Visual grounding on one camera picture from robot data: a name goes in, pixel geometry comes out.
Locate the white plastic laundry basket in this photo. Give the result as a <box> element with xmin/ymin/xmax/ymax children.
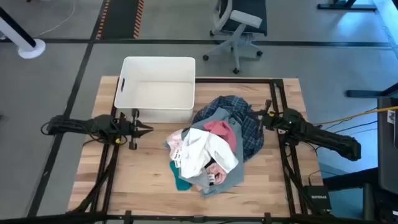
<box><xmin>114</xmin><ymin>56</ymin><xmax>197</xmax><ymax>124</ymax></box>

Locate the teal garment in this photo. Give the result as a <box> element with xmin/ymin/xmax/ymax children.
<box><xmin>169</xmin><ymin>161</ymin><xmax>193</xmax><ymax>192</ymax></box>

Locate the black desk foot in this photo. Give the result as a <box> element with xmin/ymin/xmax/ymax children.
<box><xmin>346</xmin><ymin>82</ymin><xmax>398</xmax><ymax>98</ymax></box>
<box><xmin>317</xmin><ymin>0</ymin><xmax>377</xmax><ymax>12</ymax></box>

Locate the white round pillar stand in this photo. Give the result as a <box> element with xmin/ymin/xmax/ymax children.
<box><xmin>0</xmin><ymin>6</ymin><xmax>47</xmax><ymax>60</ymax></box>

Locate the white shirt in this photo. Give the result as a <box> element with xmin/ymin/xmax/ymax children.
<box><xmin>180</xmin><ymin>127</ymin><xmax>239</xmax><ymax>180</ymax></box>

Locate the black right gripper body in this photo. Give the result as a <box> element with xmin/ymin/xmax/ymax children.
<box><xmin>261</xmin><ymin>99</ymin><xmax>285</xmax><ymax>131</ymax></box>

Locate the black Netgear network switch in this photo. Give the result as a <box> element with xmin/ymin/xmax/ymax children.
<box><xmin>303</xmin><ymin>185</ymin><xmax>332</xmax><ymax>211</ymax></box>

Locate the white office chair dark seat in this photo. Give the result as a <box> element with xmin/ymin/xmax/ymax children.
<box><xmin>201</xmin><ymin>0</ymin><xmax>268</xmax><ymax>75</ymax></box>

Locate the white floor cable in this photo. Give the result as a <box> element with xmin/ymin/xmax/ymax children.
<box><xmin>37</xmin><ymin>0</ymin><xmax>76</xmax><ymax>37</ymax></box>

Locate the black hazard-striped floor mat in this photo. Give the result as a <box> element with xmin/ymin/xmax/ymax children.
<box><xmin>95</xmin><ymin>0</ymin><xmax>146</xmax><ymax>40</ymax></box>

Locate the coral pink garment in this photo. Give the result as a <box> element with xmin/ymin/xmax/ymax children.
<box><xmin>203</xmin><ymin>120</ymin><xmax>238</xmax><ymax>153</ymax></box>

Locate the black computer cabinet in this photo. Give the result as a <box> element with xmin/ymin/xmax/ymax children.
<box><xmin>377</xmin><ymin>96</ymin><xmax>398</xmax><ymax>195</ymax></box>

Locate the black metal table frame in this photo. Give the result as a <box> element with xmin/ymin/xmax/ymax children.
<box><xmin>67</xmin><ymin>77</ymin><xmax>333</xmax><ymax>224</ymax></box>

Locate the yellow cable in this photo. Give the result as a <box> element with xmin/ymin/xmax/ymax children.
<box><xmin>312</xmin><ymin>105</ymin><xmax>398</xmax><ymax>127</ymax></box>

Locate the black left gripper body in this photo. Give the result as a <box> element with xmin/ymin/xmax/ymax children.
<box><xmin>116</xmin><ymin>108</ymin><xmax>140</xmax><ymax>151</ymax></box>

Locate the blue plaid shirt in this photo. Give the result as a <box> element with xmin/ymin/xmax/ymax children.
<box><xmin>192</xmin><ymin>95</ymin><xmax>265</xmax><ymax>162</ymax></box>

